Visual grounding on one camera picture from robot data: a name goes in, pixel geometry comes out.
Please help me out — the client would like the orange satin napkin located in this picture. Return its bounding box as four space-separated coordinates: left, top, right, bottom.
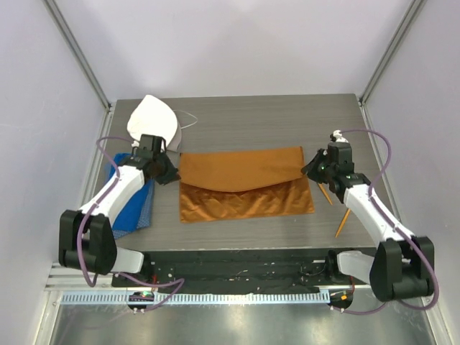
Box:
179 147 315 224

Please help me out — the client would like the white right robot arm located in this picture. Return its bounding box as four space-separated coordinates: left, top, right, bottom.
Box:
302 141 439 302

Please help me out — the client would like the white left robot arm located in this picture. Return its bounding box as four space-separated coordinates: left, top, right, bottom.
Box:
58 134 180 287

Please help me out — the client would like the orange plastic fork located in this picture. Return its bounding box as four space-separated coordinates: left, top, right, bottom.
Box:
317 183 333 205

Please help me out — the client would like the white cloth cap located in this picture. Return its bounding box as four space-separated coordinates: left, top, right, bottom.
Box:
126 95 182 152

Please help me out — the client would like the orange plastic spoon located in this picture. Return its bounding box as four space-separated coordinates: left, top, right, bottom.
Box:
335 208 351 238

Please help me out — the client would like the blue towel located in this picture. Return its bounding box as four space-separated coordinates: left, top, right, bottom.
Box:
107 152 156 231

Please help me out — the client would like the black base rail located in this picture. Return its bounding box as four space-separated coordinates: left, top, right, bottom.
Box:
111 247 371 293

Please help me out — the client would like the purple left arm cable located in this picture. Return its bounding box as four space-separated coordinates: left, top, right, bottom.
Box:
77 135 186 313

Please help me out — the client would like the white slotted cable duct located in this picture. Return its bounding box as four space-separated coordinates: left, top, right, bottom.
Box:
61 290 330 305

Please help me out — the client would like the left aluminium frame post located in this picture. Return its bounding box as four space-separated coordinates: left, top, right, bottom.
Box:
42 0 113 111

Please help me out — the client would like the aluminium frame post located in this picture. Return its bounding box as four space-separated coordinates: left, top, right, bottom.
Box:
42 0 113 111
358 0 428 106

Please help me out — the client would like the right aluminium frame post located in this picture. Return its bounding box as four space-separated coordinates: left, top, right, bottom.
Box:
358 0 428 106

